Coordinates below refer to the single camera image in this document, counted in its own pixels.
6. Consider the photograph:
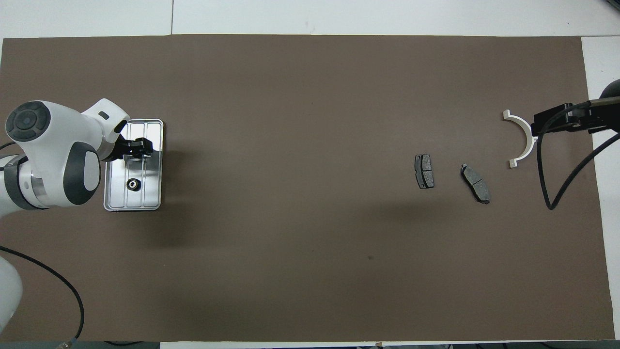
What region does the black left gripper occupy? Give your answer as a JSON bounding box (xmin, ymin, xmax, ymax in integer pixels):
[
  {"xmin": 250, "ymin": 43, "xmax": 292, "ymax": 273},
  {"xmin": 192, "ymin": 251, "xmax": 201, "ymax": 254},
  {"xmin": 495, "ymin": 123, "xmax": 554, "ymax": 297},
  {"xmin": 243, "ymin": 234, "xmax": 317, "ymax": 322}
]
[{"xmin": 100, "ymin": 137, "xmax": 155, "ymax": 163}]

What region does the brown table mat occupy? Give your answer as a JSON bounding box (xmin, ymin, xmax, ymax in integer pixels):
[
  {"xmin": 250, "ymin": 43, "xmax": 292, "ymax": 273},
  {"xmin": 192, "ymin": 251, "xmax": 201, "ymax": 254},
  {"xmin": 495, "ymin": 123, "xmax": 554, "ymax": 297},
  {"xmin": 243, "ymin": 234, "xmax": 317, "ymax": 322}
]
[{"xmin": 0, "ymin": 34, "xmax": 616, "ymax": 342}]

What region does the white curved plastic bracket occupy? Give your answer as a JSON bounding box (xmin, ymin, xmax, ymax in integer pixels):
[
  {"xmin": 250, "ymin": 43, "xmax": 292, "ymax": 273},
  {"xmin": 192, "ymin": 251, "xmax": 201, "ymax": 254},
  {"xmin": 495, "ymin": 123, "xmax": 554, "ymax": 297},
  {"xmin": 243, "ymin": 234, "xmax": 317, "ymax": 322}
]
[{"xmin": 502, "ymin": 110, "xmax": 539, "ymax": 169}]

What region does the silver metal tray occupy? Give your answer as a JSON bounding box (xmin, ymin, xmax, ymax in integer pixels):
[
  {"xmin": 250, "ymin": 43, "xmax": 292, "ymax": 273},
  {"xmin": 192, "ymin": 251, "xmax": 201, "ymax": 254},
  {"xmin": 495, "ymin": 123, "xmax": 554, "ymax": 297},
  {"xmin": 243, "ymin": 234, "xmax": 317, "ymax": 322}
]
[{"xmin": 103, "ymin": 119, "xmax": 164, "ymax": 212}]

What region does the grey rectangular brake pad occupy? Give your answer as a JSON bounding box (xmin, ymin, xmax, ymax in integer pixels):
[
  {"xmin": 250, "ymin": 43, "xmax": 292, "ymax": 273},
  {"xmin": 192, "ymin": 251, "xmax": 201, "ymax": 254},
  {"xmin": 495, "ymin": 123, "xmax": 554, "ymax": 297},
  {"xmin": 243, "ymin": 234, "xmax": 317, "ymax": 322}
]
[{"xmin": 415, "ymin": 154, "xmax": 435, "ymax": 190}]

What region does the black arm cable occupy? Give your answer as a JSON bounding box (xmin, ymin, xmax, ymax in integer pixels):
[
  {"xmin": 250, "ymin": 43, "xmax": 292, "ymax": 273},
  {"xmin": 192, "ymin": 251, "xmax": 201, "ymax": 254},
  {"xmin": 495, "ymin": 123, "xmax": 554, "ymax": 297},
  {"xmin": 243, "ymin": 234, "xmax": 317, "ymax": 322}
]
[
  {"xmin": 535, "ymin": 96, "xmax": 620, "ymax": 210},
  {"xmin": 0, "ymin": 141, "xmax": 85, "ymax": 346}
]

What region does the grey brake pad with tab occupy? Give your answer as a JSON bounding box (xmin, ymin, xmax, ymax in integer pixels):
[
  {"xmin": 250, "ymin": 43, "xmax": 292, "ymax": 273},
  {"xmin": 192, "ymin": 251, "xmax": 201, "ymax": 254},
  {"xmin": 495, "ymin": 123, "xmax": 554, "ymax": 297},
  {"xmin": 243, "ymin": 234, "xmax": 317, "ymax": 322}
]
[{"xmin": 460, "ymin": 164, "xmax": 491, "ymax": 205}]

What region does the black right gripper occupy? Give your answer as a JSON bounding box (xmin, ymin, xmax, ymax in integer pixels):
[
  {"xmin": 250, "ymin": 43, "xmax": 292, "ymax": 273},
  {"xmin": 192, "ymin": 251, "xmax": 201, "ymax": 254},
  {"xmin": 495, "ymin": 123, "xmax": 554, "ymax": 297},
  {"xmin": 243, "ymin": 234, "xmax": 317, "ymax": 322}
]
[{"xmin": 530, "ymin": 80, "xmax": 620, "ymax": 137}]

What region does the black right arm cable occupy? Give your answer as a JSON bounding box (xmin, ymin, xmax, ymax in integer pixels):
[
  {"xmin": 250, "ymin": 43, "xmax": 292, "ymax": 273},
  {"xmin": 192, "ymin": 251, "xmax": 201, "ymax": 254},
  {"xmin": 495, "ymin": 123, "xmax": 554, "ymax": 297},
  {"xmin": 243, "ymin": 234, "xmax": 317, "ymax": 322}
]
[{"xmin": 535, "ymin": 96, "xmax": 620, "ymax": 210}]

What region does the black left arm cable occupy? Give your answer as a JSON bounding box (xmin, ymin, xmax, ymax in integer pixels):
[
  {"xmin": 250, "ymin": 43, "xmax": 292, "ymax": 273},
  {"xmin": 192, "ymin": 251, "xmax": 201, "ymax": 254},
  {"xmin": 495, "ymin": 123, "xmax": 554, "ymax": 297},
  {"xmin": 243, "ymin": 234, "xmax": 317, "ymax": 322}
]
[{"xmin": 0, "ymin": 141, "xmax": 85, "ymax": 346}]

